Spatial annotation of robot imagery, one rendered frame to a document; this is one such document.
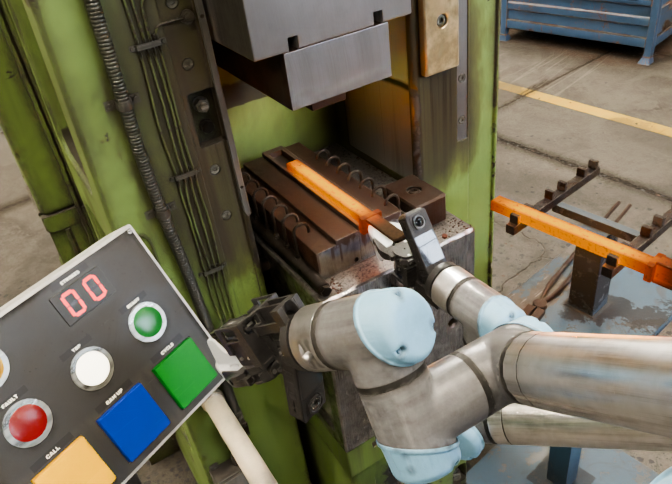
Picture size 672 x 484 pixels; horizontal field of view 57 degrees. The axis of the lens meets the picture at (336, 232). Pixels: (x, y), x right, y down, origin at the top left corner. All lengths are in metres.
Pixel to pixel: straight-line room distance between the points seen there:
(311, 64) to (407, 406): 0.60
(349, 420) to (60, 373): 0.71
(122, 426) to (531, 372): 0.55
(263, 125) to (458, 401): 1.07
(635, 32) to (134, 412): 4.32
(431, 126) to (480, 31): 0.23
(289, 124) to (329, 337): 1.04
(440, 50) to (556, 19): 3.71
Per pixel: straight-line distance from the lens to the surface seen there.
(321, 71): 1.04
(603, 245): 1.24
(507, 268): 2.70
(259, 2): 0.97
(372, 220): 1.18
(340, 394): 1.34
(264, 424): 1.60
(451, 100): 1.43
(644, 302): 1.56
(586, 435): 0.91
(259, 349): 0.74
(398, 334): 0.58
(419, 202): 1.29
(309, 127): 1.65
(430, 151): 1.44
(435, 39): 1.33
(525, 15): 5.15
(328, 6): 1.02
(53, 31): 1.03
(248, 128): 1.56
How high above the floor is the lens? 1.67
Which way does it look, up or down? 34 degrees down
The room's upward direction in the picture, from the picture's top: 8 degrees counter-clockwise
